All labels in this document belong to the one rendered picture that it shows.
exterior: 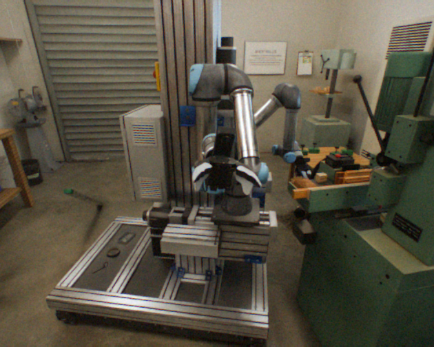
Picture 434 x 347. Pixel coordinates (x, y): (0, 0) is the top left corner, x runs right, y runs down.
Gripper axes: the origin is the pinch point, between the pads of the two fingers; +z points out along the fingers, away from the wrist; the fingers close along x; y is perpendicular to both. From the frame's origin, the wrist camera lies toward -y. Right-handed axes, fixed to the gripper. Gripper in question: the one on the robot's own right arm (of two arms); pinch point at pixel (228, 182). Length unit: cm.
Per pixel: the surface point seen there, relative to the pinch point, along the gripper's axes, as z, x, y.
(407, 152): -25, -65, -4
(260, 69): -352, -97, -23
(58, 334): -59, 72, 135
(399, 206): -29, -76, 19
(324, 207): -46, -57, 30
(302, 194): -48, -45, 26
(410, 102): -42, -74, -19
